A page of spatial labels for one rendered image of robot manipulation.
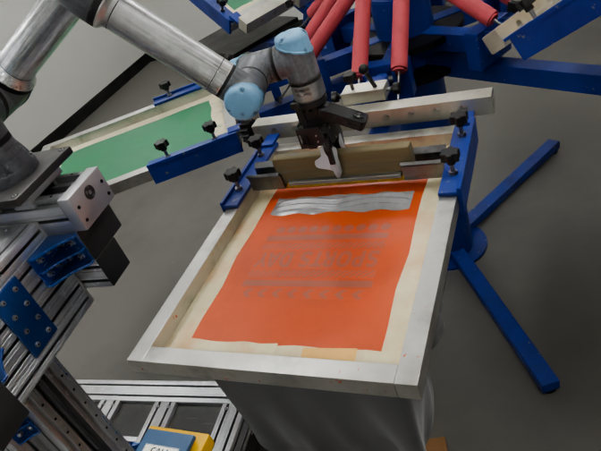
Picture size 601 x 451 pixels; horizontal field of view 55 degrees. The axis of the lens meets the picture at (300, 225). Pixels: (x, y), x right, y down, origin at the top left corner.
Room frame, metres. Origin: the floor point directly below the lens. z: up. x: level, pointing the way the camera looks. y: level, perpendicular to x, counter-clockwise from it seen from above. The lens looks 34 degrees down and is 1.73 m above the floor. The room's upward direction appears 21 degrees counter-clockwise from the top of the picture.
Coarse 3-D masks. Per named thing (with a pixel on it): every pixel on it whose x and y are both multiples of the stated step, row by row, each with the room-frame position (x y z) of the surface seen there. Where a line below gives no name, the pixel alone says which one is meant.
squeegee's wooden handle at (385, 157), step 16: (384, 144) 1.17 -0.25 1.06; (400, 144) 1.15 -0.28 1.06; (272, 160) 1.31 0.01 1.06; (288, 160) 1.29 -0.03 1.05; (304, 160) 1.26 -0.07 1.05; (352, 160) 1.20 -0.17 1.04; (368, 160) 1.18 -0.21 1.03; (384, 160) 1.16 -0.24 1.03; (400, 160) 1.14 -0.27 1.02; (288, 176) 1.29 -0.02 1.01; (304, 176) 1.27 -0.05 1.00; (320, 176) 1.25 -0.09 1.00
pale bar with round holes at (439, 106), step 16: (432, 96) 1.35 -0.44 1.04; (448, 96) 1.32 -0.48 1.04; (464, 96) 1.28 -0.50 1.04; (480, 96) 1.25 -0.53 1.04; (368, 112) 1.40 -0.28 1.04; (384, 112) 1.38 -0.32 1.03; (400, 112) 1.36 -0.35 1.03; (416, 112) 1.33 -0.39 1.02; (432, 112) 1.31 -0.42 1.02; (448, 112) 1.29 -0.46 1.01; (480, 112) 1.25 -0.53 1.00; (256, 128) 1.59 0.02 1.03; (272, 128) 1.56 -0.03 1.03; (288, 128) 1.53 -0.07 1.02
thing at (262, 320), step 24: (288, 192) 1.30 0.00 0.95; (312, 192) 1.26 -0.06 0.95; (336, 192) 1.22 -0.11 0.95; (264, 216) 1.24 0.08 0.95; (288, 216) 1.20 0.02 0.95; (312, 216) 1.16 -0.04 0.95; (264, 240) 1.14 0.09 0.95; (240, 264) 1.08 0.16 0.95; (216, 312) 0.95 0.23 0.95; (240, 312) 0.92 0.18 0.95; (264, 312) 0.89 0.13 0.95; (288, 312) 0.87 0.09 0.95; (192, 336) 0.91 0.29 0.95; (216, 336) 0.88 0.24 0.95; (240, 336) 0.85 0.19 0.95; (264, 336) 0.83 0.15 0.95
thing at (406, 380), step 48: (288, 144) 1.50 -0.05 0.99; (432, 144) 1.25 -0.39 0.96; (432, 240) 0.87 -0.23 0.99; (192, 288) 1.03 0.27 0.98; (432, 288) 0.75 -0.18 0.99; (144, 336) 0.92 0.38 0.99; (432, 336) 0.67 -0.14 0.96; (288, 384) 0.69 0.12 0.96; (336, 384) 0.64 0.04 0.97; (384, 384) 0.59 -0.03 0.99
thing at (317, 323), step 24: (360, 192) 1.18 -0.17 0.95; (336, 216) 1.12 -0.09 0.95; (360, 216) 1.09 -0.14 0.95; (384, 216) 1.05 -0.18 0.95; (408, 216) 1.02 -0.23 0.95; (408, 240) 0.94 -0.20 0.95; (384, 264) 0.90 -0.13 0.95; (384, 288) 0.83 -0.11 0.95; (312, 312) 0.84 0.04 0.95; (336, 312) 0.82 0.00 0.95; (360, 312) 0.79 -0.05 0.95; (384, 312) 0.77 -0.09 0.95; (288, 336) 0.80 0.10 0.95; (312, 336) 0.78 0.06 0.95; (336, 336) 0.76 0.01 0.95; (360, 336) 0.74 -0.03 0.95; (384, 336) 0.71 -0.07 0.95
